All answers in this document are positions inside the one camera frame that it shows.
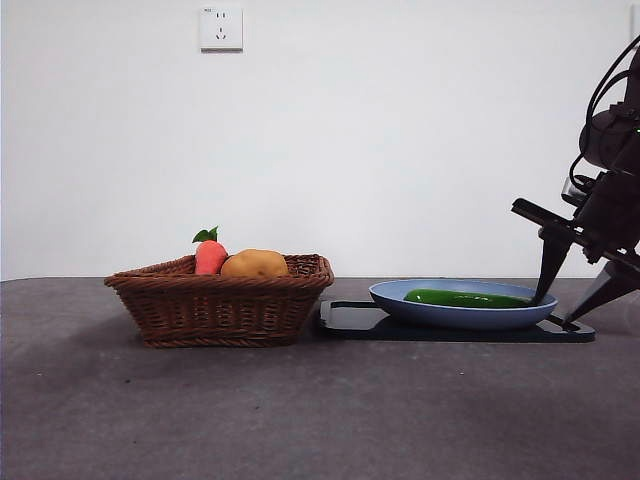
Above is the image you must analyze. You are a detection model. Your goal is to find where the long green pepper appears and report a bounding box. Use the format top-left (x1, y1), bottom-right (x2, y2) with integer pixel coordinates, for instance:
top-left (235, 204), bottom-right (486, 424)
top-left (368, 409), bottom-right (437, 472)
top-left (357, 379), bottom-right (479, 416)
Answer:
top-left (403, 288), bottom-right (534, 309)

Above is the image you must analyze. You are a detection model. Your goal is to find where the light blue round plate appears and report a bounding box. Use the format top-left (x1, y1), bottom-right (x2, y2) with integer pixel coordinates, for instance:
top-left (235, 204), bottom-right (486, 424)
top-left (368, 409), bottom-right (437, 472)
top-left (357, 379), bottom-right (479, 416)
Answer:
top-left (368, 278), bottom-right (559, 331)

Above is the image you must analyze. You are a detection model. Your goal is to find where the yellow-brown potato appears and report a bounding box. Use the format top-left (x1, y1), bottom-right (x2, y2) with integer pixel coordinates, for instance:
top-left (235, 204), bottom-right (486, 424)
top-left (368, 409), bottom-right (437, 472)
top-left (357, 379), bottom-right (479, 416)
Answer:
top-left (220, 249), bottom-right (290, 279)

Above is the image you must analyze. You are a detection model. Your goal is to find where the brown woven wicker basket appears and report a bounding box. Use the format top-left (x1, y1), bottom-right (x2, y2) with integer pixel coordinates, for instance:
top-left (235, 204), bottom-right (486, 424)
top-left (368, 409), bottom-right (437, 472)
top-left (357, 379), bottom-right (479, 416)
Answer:
top-left (103, 253), bottom-right (335, 350)

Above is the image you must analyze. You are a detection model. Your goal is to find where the orange carrot with green leaves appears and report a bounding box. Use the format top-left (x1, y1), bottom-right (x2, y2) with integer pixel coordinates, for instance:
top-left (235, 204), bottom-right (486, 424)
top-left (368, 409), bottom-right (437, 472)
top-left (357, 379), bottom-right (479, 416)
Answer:
top-left (192, 225), bottom-right (230, 276)

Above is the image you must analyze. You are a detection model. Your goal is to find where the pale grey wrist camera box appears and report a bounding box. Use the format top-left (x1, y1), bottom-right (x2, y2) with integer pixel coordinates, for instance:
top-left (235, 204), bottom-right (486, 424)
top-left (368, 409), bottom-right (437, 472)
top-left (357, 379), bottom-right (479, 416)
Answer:
top-left (561, 173), bottom-right (597, 205)

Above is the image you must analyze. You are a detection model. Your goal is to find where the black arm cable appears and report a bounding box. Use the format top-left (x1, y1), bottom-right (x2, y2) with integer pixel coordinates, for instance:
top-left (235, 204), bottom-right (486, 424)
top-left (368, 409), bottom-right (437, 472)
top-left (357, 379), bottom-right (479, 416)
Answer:
top-left (585, 33), bottom-right (640, 124)
top-left (568, 149), bottom-right (591, 189)

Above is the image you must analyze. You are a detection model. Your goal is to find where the white wall power socket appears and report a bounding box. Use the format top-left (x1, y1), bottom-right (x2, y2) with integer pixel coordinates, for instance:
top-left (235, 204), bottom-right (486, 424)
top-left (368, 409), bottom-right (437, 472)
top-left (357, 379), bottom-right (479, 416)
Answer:
top-left (200, 6), bottom-right (245, 53)

